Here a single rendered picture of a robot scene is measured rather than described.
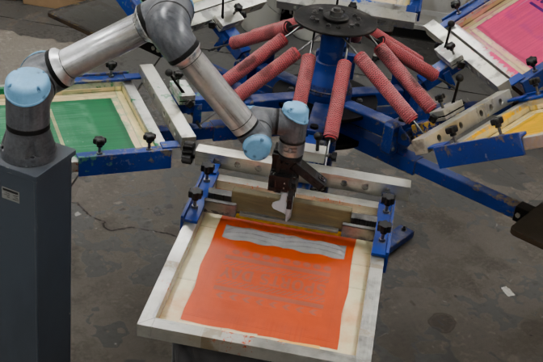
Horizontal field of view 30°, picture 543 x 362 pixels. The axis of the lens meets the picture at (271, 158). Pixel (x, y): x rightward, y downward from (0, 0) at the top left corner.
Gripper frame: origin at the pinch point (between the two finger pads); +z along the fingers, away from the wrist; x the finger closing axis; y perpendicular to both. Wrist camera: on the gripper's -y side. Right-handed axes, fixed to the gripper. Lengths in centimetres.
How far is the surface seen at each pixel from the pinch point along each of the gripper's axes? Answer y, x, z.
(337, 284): -17.3, 23.5, 5.3
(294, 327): -8.6, 45.8, 5.3
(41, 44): 194, -306, 100
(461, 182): -52, -52, 9
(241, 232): 13.1, 7.2, 4.9
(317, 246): -9.8, 7.8, 4.8
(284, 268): -1.9, 20.8, 5.3
